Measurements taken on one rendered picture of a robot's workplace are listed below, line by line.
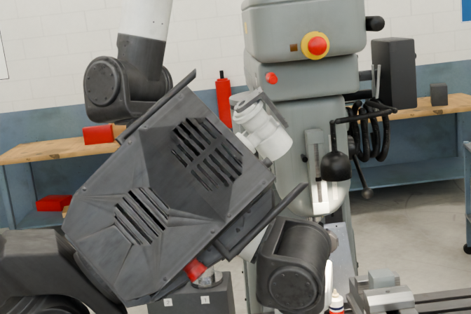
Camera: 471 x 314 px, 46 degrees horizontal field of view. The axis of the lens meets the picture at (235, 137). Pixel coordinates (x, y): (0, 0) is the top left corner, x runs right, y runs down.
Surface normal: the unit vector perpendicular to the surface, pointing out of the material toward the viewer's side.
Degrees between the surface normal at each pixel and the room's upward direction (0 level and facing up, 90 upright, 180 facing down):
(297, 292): 98
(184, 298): 90
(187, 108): 66
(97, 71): 78
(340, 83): 90
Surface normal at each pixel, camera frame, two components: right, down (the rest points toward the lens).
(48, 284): 0.36, 0.15
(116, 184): -0.18, -0.06
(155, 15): 0.66, 0.22
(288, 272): -0.26, 0.35
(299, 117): 0.04, 0.20
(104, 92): -0.51, 0.03
